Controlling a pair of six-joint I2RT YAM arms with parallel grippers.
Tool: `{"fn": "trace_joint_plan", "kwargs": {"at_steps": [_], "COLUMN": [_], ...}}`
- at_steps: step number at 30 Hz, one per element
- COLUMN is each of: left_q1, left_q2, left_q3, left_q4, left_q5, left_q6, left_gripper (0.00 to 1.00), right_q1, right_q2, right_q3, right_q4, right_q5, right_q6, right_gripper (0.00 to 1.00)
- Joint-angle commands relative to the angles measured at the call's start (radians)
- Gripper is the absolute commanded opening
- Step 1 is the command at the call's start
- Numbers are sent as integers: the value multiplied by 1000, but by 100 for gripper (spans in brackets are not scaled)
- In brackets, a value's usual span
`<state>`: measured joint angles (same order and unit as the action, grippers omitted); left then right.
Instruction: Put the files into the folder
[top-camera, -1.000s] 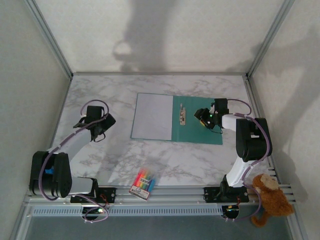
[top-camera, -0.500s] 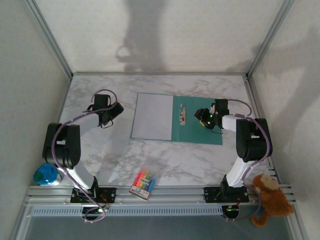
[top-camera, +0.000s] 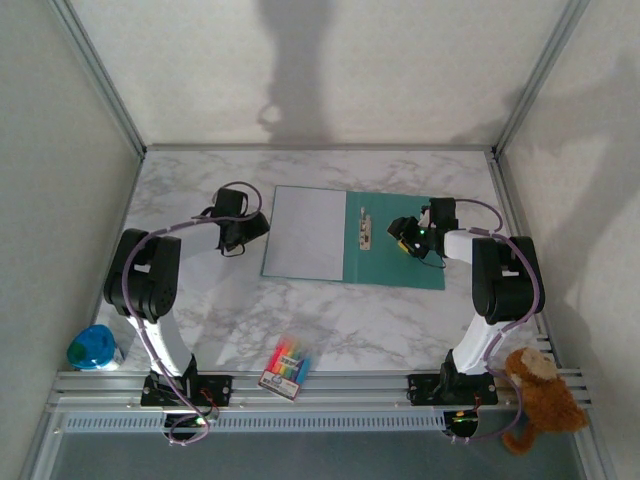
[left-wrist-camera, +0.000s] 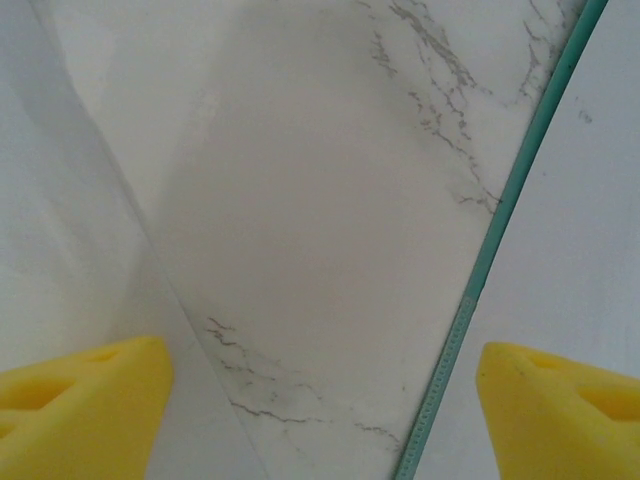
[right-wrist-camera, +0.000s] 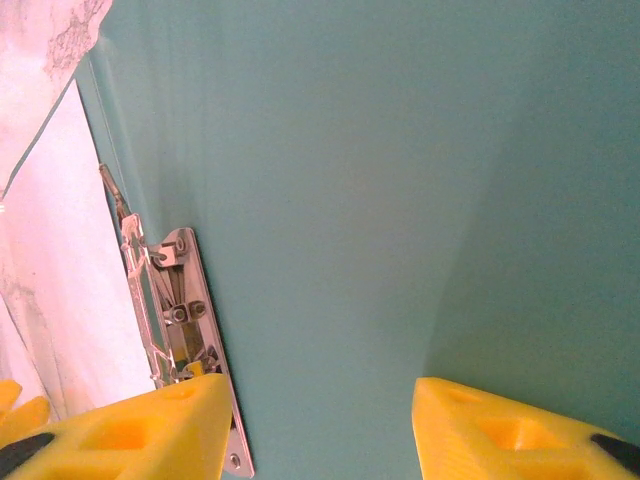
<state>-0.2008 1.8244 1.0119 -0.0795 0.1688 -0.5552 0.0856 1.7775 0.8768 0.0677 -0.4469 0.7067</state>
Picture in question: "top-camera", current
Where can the aluminium frame side rail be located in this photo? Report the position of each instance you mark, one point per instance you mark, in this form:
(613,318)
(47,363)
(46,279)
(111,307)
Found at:
(505,195)

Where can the green lit circuit board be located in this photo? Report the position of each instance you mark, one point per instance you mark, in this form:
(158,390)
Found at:
(187,424)
(462,422)

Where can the white paper sheet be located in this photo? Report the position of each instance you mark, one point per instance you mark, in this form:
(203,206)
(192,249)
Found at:
(305,235)

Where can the blue lidded container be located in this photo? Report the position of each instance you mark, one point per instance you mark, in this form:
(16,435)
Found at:
(90,347)

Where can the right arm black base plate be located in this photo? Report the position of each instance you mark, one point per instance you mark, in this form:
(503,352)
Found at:
(422,390)

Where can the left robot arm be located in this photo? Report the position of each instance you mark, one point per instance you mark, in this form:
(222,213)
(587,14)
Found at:
(145,280)

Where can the aluminium frame post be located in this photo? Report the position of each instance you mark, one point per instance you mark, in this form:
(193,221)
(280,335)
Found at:
(42,445)
(100,80)
(540,80)
(595,450)

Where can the aluminium mounting rail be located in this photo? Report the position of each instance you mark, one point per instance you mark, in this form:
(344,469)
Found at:
(350,387)

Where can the metal folder binder clip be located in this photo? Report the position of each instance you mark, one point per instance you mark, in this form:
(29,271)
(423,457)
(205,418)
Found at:
(365,235)

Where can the brown monkey plush toy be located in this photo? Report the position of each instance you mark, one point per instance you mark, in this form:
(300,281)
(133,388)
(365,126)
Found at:
(545,400)

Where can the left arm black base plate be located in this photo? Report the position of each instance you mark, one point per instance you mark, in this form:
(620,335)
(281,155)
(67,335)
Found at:
(220,390)

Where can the aluminium frame back rail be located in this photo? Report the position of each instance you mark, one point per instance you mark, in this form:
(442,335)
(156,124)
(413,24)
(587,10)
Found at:
(320,148)

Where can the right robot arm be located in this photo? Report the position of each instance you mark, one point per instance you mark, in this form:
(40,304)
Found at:
(505,285)

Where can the colourful highlighter pen pack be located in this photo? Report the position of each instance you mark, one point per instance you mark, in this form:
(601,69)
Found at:
(287,367)

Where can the green file folder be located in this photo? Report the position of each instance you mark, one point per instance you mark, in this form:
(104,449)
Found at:
(380,270)

